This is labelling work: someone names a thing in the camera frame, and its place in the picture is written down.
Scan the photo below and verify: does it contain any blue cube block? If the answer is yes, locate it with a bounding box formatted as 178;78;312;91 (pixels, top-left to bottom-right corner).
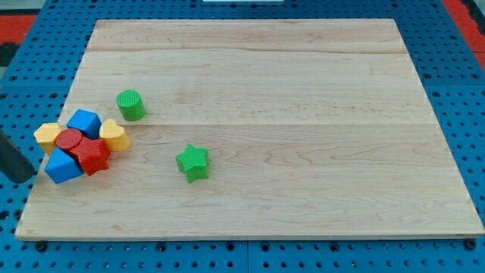
67;109;102;140

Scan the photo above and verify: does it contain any green cylinder block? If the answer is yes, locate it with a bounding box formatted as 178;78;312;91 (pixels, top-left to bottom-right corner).
116;89;146;121

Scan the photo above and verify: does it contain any red cylinder block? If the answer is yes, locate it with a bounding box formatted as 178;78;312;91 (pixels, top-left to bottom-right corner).
55;128;83;152

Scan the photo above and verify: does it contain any yellow hexagon block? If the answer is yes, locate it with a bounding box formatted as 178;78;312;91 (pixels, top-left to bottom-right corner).
33;123;61;155

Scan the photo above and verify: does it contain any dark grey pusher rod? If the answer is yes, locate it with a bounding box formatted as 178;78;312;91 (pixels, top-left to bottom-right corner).
1;131;35;184

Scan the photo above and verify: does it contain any red star block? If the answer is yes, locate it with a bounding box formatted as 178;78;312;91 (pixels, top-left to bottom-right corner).
70;137;111;176

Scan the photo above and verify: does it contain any blue triangular block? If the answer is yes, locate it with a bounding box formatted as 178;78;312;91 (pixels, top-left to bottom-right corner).
45;148;83;184

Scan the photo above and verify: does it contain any green star block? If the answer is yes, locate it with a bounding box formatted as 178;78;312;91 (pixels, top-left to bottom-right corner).
175;143;210;184

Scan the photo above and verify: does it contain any wooden board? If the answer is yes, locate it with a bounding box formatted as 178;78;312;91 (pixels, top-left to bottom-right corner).
16;19;484;241

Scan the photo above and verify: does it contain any yellow heart block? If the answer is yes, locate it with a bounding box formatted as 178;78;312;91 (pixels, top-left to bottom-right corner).
99;119;131;152

